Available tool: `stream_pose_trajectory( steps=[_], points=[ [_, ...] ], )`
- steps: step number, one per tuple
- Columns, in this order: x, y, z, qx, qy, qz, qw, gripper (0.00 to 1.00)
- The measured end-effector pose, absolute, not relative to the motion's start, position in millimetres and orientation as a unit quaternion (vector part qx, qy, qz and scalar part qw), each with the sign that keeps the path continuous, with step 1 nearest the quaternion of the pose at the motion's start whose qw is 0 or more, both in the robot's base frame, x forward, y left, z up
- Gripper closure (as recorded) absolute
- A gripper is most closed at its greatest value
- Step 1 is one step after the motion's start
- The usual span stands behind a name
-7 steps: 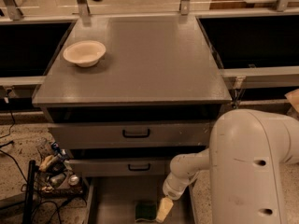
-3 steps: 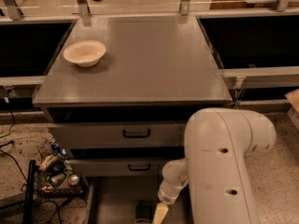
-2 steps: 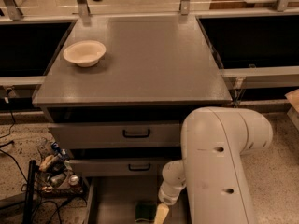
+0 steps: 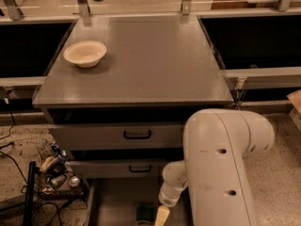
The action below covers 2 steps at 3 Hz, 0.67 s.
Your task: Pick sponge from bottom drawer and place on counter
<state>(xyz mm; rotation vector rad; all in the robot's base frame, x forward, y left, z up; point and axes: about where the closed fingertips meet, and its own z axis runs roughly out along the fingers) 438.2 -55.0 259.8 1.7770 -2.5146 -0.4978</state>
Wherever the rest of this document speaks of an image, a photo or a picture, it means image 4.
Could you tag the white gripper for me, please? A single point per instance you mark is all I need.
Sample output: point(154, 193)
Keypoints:
point(166, 201)

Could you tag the green yellow sponge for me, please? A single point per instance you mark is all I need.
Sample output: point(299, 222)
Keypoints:
point(146, 213)

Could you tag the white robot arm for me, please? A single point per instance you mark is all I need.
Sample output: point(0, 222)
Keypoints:
point(214, 143)

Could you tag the grey open bottom drawer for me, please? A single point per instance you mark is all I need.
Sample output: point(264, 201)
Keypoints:
point(113, 202)

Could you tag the grey middle drawer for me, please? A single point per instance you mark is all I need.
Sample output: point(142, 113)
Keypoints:
point(115, 168)

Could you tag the grey top drawer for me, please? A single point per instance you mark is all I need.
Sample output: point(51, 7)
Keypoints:
point(109, 136)

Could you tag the grey cabinet with counter top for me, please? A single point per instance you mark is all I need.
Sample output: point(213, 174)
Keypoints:
point(157, 69)

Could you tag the white paper bowl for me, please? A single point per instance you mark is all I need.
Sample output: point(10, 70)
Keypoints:
point(85, 54)

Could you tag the black middle drawer handle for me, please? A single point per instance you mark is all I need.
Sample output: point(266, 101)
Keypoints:
point(140, 169)

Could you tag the black drawer handle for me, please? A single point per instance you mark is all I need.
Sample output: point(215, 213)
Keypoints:
point(128, 135)
point(140, 169)

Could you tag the black top drawer handle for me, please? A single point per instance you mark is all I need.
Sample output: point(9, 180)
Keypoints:
point(128, 135)

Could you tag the wire basket with clutter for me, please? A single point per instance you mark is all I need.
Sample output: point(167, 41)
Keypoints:
point(56, 180)

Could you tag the black stand post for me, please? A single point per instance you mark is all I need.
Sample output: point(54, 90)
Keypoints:
point(29, 195)

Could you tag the metal frame rail right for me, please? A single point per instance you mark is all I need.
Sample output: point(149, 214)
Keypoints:
point(265, 78)

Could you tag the metal frame rail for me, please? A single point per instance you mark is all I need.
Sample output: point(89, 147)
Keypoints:
point(22, 81)
point(265, 78)

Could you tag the metal frame rail left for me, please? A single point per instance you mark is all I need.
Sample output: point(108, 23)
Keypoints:
point(22, 81)

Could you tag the metal upright post far left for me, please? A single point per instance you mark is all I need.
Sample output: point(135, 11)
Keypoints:
point(14, 13)

